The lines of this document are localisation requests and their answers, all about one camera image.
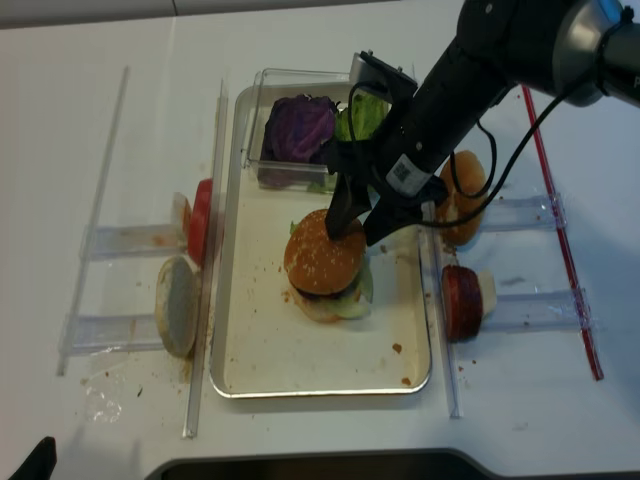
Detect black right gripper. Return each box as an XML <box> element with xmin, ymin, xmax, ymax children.
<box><xmin>324</xmin><ymin>79</ymin><xmax>449</xmax><ymax>247</ymax></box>

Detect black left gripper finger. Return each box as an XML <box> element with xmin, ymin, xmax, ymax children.
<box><xmin>9</xmin><ymin>436</ymin><xmax>57</xmax><ymax>480</ymax></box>

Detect sesame top bun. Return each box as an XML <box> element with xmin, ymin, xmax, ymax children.
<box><xmin>283</xmin><ymin>209</ymin><xmax>366</xmax><ymax>295</ymax></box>

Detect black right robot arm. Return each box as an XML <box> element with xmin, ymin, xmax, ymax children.
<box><xmin>325</xmin><ymin>1</ymin><xmax>639</xmax><ymax>244</ymax></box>

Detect green lettuce in container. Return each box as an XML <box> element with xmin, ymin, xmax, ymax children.
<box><xmin>334</xmin><ymin>93</ymin><xmax>389</xmax><ymax>142</ymax></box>

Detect red meat patty slices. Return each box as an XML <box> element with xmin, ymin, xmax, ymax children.
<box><xmin>442</xmin><ymin>265</ymin><xmax>483</xmax><ymax>343</ymax></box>

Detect white cheese slice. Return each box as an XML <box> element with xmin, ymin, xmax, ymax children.
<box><xmin>477</xmin><ymin>270</ymin><xmax>497</xmax><ymax>318</ymax></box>

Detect red tomato slice in rack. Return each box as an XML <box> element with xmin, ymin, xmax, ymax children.
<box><xmin>187</xmin><ymin>178</ymin><xmax>213</xmax><ymax>267</ymax></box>

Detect bread slice in left rack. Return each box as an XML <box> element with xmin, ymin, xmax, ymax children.
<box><xmin>154</xmin><ymin>255</ymin><xmax>200</xmax><ymax>358</ymax></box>

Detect purple cabbage leaf in container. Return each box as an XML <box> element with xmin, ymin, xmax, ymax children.
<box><xmin>260</xmin><ymin>94</ymin><xmax>337</xmax><ymax>165</ymax></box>

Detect bottom bun on tray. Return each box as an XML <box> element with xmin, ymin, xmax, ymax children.
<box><xmin>290</xmin><ymin>289</ymin><xmax>342</xmax><ymax>323</ymax></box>

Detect clear plastic container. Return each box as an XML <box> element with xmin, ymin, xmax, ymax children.
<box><xmin>241</xmin><ymin>67</ymin><xmax>392</xmax><ymax>196</ymax></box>

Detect clear upper right track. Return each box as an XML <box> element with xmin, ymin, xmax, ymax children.
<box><xmin>479</xmin><ymin>195</ymin><xmax>567</xmax><ymax>233</ymax></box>

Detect clear track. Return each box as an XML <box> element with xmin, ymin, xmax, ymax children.
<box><xmin>59</xmin><ymin>314</ymin><xmax>164</xmax><ymax>356</ymax></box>
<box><xmin>479</xmin><ymin>195</ymin><xmax>567</xmax><ymax>233</ymax></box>
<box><xmin>480</xmin><ymin>289</ymin><xmax>592</xmax><ymax>334</ymax></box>
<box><xmin>80</xmin><ymin>224</ymin><xmax>187</xmax><ymax>261</ymax></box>

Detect clear lower left track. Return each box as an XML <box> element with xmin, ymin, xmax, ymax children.
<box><xmin>59</xmin><ymin>314</ymin><xmax>164</xmax><ymax>356</ymax></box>

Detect silver metal tray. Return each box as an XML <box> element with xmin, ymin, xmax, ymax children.
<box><xmin>209</xmin><ymin>86</ymin><xmax>431</xmax><ymax>399</ymax></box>

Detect clear lower right track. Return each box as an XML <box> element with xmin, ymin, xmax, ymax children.
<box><xmin>480</xmin><ymin>289</ymin><xmax>592</xmax><ymax>334</ymax></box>

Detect clear upper left track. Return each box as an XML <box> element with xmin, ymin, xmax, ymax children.
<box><xmin>80</xmin><ymin>224</ymin><xmax>187</xmax><ymax>261</ymax></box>

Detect dark monitor edge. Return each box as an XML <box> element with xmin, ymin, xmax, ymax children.
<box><xmin>145</xmin><ymin>448</ymin><xmax>639</xmax><ymax>479</ymax></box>

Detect black cable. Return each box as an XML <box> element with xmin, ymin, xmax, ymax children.
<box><xmin>419</xmin><ymin>9</ymin><xmax>634</xmax><ymax>229</ymax></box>

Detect clear rail far left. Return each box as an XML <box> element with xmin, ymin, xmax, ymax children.
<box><xmin>56</xmin><ymin>65</ymin><xmax>130</xmax><ymax>377</ymax></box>

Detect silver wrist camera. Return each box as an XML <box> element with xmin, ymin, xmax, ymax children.
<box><xmin>349</xmin><ymin>51</ymin><xmax>418</xmax><ymax>103</ymax></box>

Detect clear rail left of tray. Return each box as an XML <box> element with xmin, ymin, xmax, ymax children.
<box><xmin>182</xmin><ymin>77</ymin><xmax>229</xmax><ymax>440</ymax></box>

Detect red plastic rail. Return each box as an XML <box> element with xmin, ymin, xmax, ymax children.
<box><xmin>519</xmin><ymin>84</ymin><xmax>605</xmax><ymax>383</ymax></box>

